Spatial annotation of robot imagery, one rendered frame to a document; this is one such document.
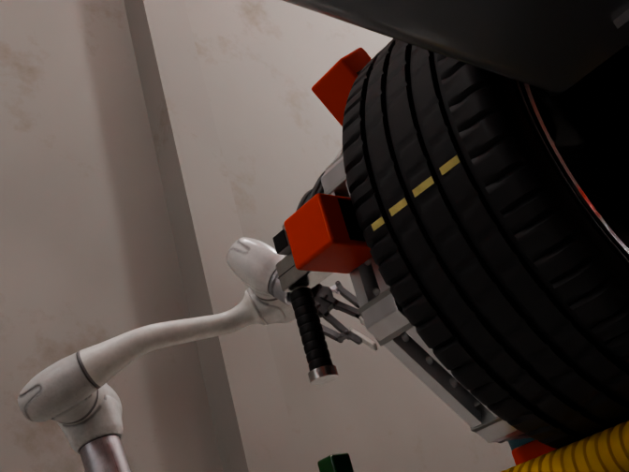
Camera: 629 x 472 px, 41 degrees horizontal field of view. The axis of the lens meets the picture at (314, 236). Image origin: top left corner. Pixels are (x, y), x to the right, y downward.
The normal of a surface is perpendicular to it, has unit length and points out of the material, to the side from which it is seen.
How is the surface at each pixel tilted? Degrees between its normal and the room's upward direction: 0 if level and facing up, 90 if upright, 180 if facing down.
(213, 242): 90
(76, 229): 90
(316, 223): 90
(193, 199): 90
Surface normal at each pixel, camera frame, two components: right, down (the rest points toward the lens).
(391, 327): -0.36, 0.55
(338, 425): 0.53, -0.49
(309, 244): -0.76, -0.08
